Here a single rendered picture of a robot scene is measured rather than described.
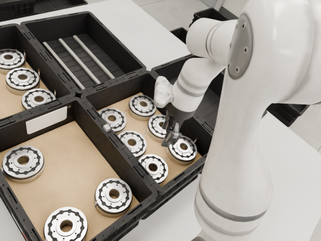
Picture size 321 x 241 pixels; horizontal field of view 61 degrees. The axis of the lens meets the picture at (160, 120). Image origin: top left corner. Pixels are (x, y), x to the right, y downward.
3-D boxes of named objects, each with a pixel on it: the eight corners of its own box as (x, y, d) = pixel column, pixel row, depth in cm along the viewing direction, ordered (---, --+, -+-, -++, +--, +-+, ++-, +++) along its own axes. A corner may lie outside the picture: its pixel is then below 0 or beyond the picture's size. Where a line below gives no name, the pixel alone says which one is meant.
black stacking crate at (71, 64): (141, 91, 112) (147, 70, 104) (76, 118, 95) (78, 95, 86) (87, 34, 126) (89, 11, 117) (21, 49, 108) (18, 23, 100)
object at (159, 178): (174, 172, 87) (174, 172, 86) (150, 190, 81) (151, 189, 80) (153, 149, 90) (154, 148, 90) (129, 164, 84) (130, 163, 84)
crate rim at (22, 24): (147, 73, 105) (148, 69, 104) (77, 100, 88) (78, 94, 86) (89, 15, 119) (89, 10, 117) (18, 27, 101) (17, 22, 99)
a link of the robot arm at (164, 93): (155, 80, 68) (162, 60, 63) (197, 91, 70) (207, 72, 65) (153, 106, 62) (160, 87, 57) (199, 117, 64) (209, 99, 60)
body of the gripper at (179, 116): (200, 115, 64) (186, 137, 71) (198, 89, 69) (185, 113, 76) (169, 107, 62) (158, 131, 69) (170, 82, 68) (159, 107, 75)
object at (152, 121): (180, 130, 99) (181, 129, 98) (161, 142, 93) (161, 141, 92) (162, 111, 102) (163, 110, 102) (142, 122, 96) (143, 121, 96)
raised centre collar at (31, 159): (10, 158, 74) (9, 156, 74) (28, 150, 77) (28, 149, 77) (17, 171, 73) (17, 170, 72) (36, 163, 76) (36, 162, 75)
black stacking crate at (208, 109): (252, 129, 117) (267, 112, 108) (210, 162, 99) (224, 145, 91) (189, 71, 130) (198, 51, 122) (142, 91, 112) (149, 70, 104)
